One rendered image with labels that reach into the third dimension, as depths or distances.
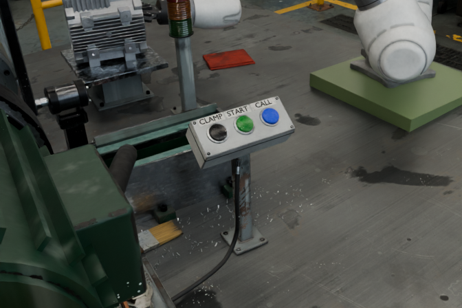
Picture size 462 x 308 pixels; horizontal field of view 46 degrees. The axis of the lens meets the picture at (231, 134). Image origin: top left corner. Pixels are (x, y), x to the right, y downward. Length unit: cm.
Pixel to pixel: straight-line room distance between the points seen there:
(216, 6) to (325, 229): 78
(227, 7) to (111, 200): 131
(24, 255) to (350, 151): 111
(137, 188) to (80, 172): 72
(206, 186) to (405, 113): 57
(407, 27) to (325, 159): 36
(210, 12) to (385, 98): 55
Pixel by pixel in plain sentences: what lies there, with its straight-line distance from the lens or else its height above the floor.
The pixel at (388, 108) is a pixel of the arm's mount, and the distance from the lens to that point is 146.
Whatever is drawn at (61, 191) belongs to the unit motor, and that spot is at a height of 131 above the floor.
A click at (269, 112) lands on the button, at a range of 92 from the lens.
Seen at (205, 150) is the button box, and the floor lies 105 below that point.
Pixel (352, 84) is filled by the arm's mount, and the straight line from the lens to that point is 156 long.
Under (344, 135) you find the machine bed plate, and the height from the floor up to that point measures 80.
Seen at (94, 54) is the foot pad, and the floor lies 97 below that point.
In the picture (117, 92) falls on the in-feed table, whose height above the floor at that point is 83.
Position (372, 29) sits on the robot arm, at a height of 105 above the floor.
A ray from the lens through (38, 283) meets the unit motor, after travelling 28.
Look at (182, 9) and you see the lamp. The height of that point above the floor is 110.
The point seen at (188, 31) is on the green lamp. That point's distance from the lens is 139.
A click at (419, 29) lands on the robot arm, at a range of 135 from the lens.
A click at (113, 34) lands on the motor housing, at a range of 151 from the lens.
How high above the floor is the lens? 152
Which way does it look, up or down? 31 degrees down
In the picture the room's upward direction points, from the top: 3 degrees counter-clockwise
